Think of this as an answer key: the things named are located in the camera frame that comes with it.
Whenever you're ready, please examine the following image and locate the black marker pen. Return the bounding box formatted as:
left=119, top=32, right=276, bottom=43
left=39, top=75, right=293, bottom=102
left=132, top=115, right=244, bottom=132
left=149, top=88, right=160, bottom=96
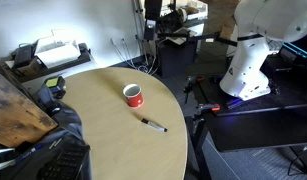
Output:
left=141, top=118, right=168, bottom=132

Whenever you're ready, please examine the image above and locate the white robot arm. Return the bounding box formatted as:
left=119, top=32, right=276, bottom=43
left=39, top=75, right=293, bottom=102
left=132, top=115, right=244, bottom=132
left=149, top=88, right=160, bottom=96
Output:
left=219, top=0, right=307, bottom=101

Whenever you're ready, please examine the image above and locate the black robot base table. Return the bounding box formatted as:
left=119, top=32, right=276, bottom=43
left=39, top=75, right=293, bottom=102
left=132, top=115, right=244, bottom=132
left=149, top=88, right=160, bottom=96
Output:
left=193, top=59, right=307, bottom=171

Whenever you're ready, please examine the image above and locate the red enamel mug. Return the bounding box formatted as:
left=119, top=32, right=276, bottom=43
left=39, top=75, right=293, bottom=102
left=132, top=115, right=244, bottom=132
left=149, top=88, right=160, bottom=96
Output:
left=123, top=84, right=144, bottom=108

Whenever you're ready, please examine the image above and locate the black bin with cardboard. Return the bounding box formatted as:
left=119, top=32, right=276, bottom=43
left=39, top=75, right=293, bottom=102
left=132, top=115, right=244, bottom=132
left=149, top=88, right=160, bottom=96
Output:
left=156, top=37, right=197, bottom=78

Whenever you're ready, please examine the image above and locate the black box with yellow label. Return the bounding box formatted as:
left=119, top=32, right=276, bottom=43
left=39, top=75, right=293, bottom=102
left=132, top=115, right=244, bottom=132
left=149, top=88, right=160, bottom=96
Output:
left=44, top=76, right=66, bottom=99

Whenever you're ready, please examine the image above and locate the white printer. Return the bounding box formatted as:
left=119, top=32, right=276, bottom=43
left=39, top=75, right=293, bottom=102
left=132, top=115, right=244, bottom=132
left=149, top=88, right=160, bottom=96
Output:
left=35, top=30, right=81, bottom=69

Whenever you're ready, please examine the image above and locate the black backpack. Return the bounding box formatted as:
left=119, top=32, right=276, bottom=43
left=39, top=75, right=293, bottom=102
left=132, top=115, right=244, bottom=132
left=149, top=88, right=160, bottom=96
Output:
left=0, top=88, right=91, bottom=180

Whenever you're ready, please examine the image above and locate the weathered wooden board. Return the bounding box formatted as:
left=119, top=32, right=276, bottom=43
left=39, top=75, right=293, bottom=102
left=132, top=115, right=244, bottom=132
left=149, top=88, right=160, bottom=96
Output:
left=0, top=65, right=58, bottom=147

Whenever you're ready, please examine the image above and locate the orange-handled clamp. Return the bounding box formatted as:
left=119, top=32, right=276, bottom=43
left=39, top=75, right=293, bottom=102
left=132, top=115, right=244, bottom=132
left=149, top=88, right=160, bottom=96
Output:
left=197, top=104, right=220, bottom=112

